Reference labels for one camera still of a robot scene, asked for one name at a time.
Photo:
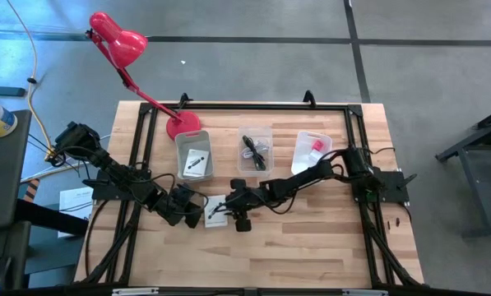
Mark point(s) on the orange black striped post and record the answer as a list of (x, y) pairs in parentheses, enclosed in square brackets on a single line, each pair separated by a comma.
[(32, 190)]

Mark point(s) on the red desk lamp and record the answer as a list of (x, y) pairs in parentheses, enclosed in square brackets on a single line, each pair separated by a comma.
[(123, 43)]

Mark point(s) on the clear plastic bin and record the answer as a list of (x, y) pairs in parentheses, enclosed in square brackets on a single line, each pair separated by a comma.
[(270, 135)]

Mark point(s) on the black aluminium table frame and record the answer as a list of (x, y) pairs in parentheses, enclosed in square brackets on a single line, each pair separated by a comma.
[(249, 106)]

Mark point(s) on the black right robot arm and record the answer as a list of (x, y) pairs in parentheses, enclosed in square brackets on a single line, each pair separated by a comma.
[(302, 178)]

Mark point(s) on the pink cube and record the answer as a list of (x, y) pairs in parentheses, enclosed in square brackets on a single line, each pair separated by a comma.
[(318, 145)]

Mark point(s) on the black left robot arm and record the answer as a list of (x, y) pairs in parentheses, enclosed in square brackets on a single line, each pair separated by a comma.
[(117, 172)]

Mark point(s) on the black flat floor bar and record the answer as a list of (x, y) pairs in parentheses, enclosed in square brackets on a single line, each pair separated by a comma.
[(2, 91)]

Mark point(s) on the white plastic bin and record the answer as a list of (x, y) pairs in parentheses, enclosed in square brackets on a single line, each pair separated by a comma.
[(302, 152)]

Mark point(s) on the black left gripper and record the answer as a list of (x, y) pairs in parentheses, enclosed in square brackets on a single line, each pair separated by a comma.
[(179, 205)]

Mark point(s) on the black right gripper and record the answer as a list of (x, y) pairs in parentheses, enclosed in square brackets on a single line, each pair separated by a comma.
[(249, 199)]

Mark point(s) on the black clamp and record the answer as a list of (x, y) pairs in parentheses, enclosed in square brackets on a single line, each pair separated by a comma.
[(184, 100), (309, 99)]

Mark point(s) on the white paper sheet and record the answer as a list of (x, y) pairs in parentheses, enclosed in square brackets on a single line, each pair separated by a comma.
[(74, 197)]

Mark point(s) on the silver bracket plate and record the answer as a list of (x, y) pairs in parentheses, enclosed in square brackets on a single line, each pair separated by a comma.
[(136, 291), (364, 292)]

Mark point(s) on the black metal cart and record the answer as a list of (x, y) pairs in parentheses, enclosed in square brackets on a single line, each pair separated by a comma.
[(471, 144)]

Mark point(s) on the white card reader box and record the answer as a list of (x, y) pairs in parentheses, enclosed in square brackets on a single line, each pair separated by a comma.
[(195, 163), (216, 222)]

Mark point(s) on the black side desk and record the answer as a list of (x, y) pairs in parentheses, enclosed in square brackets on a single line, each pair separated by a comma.
[(2, 177)]

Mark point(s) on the grey plastic bin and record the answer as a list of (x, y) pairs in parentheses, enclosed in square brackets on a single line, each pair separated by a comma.
[(183, 144)]

